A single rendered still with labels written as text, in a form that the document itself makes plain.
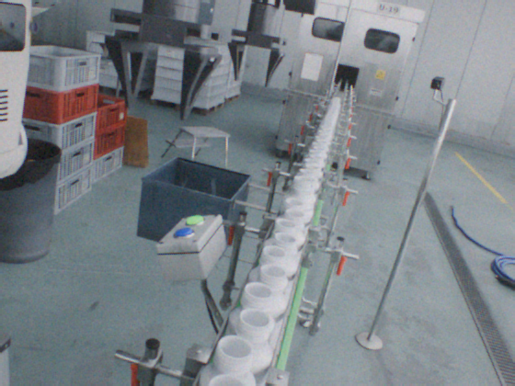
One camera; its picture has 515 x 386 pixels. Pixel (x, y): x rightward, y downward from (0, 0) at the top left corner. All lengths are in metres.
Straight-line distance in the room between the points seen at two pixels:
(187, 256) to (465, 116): 10.87
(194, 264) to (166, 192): 0.75
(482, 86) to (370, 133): 6.17
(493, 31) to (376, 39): 6.21
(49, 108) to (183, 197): 1.88
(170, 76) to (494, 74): 7.37
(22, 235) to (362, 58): 4.19
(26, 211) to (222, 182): 1.28
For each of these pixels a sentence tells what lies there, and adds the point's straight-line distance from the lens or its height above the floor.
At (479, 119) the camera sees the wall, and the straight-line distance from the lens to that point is 11.54.
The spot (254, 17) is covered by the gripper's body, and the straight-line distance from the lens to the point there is 0.89.
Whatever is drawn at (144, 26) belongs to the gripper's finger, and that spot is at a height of 1.45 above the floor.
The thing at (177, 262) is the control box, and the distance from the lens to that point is 0.77.
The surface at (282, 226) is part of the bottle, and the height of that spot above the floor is 1.16.
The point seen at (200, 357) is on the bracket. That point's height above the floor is 1.12.
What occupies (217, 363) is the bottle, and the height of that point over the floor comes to 1.15.
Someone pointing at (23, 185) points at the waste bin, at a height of 0.50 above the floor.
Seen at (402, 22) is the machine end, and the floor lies 1.93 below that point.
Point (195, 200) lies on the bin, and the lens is 1.45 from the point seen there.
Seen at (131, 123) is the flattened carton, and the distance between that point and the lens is 4.39.
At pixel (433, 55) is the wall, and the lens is 11.19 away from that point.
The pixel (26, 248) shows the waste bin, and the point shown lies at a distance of 2.77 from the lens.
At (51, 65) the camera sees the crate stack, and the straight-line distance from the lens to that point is 3.13.
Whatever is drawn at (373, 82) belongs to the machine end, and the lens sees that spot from 5.55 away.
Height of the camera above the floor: 1.46
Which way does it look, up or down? 20 degrees down
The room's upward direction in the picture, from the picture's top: 12 degrees clockwise
